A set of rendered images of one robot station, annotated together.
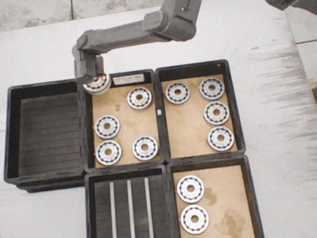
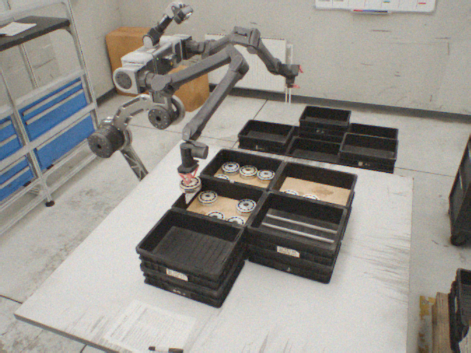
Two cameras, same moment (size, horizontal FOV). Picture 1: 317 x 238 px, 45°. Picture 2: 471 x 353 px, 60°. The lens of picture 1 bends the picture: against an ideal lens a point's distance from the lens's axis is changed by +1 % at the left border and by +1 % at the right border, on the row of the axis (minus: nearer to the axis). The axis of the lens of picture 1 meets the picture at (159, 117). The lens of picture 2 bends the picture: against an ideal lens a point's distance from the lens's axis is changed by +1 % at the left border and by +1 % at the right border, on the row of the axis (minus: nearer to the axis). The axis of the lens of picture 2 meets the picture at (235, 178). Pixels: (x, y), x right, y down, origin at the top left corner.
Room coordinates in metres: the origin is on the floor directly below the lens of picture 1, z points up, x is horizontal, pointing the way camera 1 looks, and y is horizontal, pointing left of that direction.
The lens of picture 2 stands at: (-0.09, 1.58, 2.16)
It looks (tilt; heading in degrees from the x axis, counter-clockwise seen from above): 35 degrees down; 292
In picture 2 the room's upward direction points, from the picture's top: 3 degrees counter-clockwise
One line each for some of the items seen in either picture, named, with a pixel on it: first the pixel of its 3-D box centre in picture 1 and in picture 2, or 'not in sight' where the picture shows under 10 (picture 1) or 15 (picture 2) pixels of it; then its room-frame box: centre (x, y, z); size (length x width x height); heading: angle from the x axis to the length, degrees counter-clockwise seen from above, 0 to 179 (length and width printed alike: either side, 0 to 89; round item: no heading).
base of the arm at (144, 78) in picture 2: not in sight; (148, 80); (0.97, 0.01, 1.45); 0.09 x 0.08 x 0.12; 90
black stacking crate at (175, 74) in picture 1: (197, 114); (242, 176); (0.56, -0.15, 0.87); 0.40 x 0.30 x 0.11; 177
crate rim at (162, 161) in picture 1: (121, 119); (219, 200); (0.58, 0.15, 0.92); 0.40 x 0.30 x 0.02; 177
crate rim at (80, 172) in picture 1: (45, 128); (190, 239); (0.59, 0.45, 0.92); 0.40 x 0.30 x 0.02; 177
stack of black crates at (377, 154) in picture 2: not in sight; (364, 169); (-0.06, -1.18, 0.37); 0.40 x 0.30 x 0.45; 0
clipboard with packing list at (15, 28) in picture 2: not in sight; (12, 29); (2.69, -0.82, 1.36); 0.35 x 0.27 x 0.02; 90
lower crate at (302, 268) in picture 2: not in sight; (296, 244); (0.18, 0.17, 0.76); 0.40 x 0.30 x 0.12; 177
